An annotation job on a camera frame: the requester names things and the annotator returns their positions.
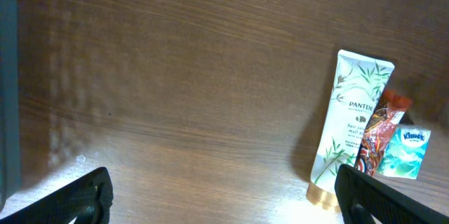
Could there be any teal Kleenex tissue pack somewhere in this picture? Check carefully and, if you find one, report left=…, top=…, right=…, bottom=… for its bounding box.
left=377, top=124, right=431, bottom=180

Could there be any grey plastic mesh basket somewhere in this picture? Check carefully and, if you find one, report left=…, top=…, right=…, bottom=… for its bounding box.
left=1, top=0, right=21, bottom=208

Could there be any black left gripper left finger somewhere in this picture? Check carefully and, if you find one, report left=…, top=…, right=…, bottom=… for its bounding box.
left=1, top=167, right=114, bottom=224

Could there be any white Pantene cream tube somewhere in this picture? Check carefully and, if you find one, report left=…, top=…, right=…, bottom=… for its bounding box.
left=307, top=49, right=395, bottom=213

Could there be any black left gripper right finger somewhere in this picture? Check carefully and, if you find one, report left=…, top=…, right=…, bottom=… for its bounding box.
left=335, top=164, right=448, bottom=224

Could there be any orange snack packet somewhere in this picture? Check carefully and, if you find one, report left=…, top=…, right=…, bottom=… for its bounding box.
left=354, top=90, right=413, bottom=176

